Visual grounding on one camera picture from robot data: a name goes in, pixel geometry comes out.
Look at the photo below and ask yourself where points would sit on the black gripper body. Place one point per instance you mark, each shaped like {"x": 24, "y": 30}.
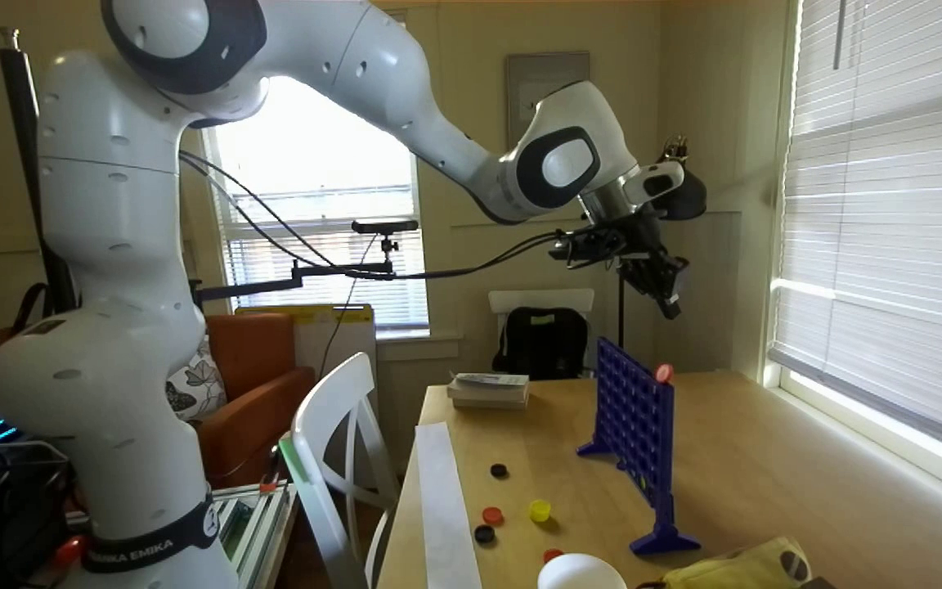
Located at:
{"x": 636, "y": 239}

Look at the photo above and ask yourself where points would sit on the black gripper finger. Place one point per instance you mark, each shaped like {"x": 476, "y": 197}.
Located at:
{"x": 675, "y": 283}
{"x": 665, "y": 295}

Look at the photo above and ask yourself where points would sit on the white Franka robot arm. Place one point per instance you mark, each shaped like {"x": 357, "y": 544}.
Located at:
{"x": 113, "y": 329}

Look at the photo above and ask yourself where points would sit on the black floor lamp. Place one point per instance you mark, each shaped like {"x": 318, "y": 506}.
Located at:
{"x": 695, "y": 203}

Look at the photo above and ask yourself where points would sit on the black backpack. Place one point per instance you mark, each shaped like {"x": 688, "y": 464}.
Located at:
{"x": 540, "y": 341}

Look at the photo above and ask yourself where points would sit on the blue connect four grid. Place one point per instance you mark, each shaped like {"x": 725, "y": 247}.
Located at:
{"x": 636, "y": 427}

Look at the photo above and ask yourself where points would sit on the white rectangular box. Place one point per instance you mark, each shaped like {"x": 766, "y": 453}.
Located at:
{"x": 488, "y": 391}

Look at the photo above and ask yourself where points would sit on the white window blinds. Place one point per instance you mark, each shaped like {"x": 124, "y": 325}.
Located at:
{"x": 899, "y": 239}

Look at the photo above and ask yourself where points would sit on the black game disc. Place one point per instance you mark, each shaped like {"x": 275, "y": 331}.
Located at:
{"x": 482, "y": 536}
{"x": 500, "y": 474}

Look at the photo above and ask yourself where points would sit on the yellow game disc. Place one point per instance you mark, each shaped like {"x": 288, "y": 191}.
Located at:
{"x": 540, "y": 513}

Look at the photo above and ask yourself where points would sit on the yellow cloth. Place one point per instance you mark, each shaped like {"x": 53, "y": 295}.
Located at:
{"x": 737, "y": 572}

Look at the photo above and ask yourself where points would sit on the white paper cup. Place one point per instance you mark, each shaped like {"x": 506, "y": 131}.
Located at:
{"x": 580, "y": 573}

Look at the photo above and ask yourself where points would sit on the white paper strip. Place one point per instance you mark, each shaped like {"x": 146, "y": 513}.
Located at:
{"x": 442, "y": 501}

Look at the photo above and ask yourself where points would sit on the white board yellow edge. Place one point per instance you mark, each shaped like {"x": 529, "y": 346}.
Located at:
{"x": 326, "y": 331}

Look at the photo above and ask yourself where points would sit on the bright uncovered window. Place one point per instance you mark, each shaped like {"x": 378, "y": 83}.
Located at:
{"x": 318, "y": 165}

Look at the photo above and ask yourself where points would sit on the white wooden chair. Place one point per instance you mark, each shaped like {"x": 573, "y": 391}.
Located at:
{"x": 329, "y": 459}

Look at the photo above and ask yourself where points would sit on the orange armchair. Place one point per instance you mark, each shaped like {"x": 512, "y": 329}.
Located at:
{"x": 252, "y": 403}

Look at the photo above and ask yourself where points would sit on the patterned cushion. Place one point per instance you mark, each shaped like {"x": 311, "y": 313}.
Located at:
{"x": 198, "y": 383}

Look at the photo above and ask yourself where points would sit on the red round knob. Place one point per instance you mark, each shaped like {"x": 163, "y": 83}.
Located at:
{"x": 67, "y": 550}

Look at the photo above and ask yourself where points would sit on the wall picture frame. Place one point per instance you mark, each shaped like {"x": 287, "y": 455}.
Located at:
{"x": 525, "y": 83}

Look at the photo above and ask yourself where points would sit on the black stereo camera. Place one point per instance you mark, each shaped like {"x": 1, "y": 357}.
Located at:
{"x": 383, "y": 226}

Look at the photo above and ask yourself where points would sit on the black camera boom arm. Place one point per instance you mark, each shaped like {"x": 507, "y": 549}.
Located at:
{"x": 275, "y": 283}

